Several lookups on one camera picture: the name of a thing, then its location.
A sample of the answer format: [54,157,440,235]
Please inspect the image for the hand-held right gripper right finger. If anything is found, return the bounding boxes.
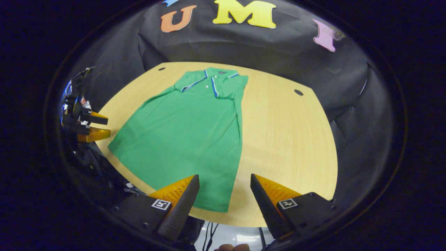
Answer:
[250,173,341,240]

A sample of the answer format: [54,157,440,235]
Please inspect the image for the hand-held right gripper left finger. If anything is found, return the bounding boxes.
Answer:
[111,174,201,242]

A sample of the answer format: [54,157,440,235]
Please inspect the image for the green T-shirt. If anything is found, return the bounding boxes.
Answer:
[107,67,249,213]

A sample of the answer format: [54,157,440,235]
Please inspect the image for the black backdrop cloth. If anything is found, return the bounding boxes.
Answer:
[66,0,396,213]

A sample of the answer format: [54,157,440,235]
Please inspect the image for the black cable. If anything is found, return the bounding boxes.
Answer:
[204,222,220,251]

